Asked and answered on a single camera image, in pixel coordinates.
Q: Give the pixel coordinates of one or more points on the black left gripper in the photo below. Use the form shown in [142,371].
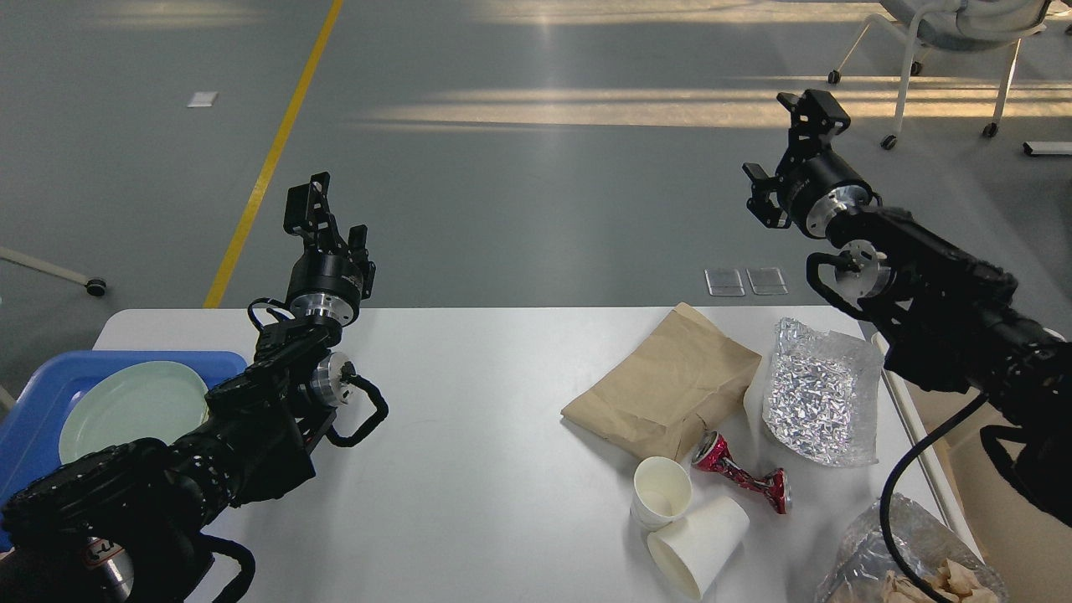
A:
[324,283]

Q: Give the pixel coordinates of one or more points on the white caster leg left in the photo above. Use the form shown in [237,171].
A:
[95,286]

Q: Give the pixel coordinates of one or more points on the clear plastic wrap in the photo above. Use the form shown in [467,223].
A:
[817,395]

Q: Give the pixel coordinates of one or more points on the white rolling chair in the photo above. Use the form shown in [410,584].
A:
[956,26]

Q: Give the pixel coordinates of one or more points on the clear floor plate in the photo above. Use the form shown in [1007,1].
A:
[724,283]
[767,281]

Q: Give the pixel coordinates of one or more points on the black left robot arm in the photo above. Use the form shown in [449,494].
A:
[126,523]

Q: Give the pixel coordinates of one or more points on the lying white paper cup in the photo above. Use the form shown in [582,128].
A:
[691,552]

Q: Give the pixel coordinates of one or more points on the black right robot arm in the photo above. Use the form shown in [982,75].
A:
[947,316]

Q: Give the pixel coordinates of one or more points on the pale green plate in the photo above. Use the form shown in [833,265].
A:
[161,399]

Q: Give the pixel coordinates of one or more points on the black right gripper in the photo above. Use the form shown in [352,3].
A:
[811,185]

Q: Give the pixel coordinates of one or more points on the blue plastic tray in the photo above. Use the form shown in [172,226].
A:
[32,429]

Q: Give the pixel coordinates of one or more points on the white bar on floor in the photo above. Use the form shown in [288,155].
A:
[1048,148]

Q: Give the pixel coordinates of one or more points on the upright white paper cup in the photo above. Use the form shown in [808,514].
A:
[662,492]

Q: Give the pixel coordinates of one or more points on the red crushed wrapper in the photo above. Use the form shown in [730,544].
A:
[712,455]

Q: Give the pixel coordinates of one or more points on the white plastic bin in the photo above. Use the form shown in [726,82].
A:
[1029,548]

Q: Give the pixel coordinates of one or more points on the foil bag with brown paper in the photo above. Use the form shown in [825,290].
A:
[865,571]

